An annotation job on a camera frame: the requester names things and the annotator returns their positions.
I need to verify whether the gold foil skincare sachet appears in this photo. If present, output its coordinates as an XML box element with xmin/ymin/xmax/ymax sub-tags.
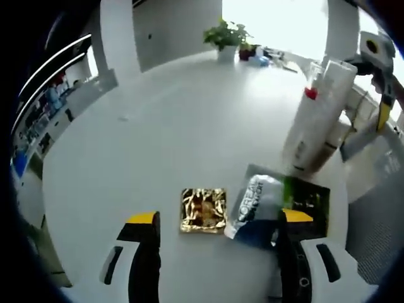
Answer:
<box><xmin>179</xmin><ymin>188</ymin><xmax>228</xmax><ymax>235</ymax></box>

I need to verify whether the pile of dark small items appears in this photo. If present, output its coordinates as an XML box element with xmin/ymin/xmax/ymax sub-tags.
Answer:
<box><xmin>264</xmin><ymin>47</ymin><xmax>299</xmax><ymax>73</ymax></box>

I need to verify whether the grey mesh office chair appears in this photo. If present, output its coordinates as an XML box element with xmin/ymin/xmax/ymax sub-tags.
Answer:
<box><xmin>345</xmin><ymin>116</ymin><xmax>404</xmax><ymax>285</ymax></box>

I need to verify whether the dark red container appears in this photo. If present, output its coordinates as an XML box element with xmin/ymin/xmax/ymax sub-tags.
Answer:
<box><xmin>239</xmin><ymin>43</ymin><xmax>257</xmax><ymax>62</ymax></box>

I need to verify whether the small clear skincare sachet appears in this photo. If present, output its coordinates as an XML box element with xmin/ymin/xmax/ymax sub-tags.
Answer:
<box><xmin>339</xmin><ymin>121</ymin><xmax>388</xmax><ymax>163</ymax></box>

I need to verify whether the potted green plant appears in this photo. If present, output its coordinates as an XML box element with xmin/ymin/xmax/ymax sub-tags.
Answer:
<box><xmin>203</xmin><ymin>18</ymin><xmax>255</xmax><ymax>64</ymax></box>

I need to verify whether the white skincare bottle red collar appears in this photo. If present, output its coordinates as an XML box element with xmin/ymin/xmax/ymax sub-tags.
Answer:
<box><xmin>282</xmin><ymin>61</ymin><xmax>326</xmax><ymax>173</ymax></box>

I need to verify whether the white slim skincare tube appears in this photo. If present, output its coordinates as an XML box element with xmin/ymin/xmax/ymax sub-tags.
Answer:
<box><xmin>315</xmin><ymin>59</ymin><xmax>358</xmax><ymax>173</ymax></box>

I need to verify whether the green black skincare sachet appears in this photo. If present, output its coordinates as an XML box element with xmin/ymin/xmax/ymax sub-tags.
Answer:
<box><xmin>223</xmin><ymin>163</ymin><xmax>331</xmax><ymax>250</ymax></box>

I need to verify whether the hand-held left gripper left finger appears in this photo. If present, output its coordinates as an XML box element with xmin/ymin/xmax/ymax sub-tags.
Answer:
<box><xmin>97</xmin><ymin>211</ymin><xmax>162</xmax><ymax>303</ymax></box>

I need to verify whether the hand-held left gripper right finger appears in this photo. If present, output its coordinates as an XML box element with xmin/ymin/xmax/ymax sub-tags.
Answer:
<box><xmin>273</xmin><ymin>206</ymin><xmax>359</xmax><ymax>303</ymax></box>

